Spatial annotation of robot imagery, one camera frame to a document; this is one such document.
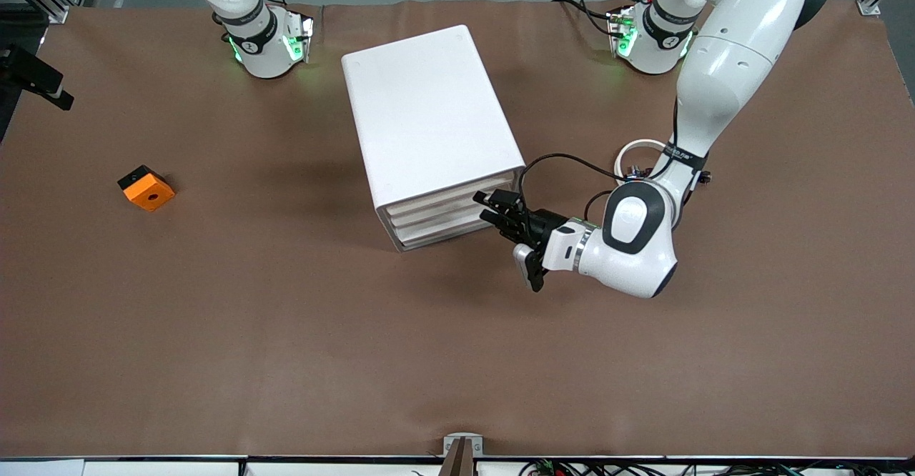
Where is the white curved pipe clamp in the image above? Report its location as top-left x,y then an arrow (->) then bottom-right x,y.
615,139 -> 670,184

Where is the white drawer cabinet housing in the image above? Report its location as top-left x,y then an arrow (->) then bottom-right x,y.
341,24 -> 528,252

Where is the white plastic drawer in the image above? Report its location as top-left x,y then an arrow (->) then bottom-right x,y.
395,203 -> 517,248
390,189 -> 514,232

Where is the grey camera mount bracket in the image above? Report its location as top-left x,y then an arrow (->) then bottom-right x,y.
442,433 -> 485,476

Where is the brown table mat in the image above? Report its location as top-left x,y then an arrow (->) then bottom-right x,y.
0,0 -> 915,459

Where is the orange button enclosure box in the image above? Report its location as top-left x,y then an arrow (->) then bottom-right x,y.
117,165 -> 176,212

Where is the black cable bundle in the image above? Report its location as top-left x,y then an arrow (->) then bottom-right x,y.
411,458 -> 915,476

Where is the black base power cable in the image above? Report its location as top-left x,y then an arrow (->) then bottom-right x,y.
552,0 -> 615,37

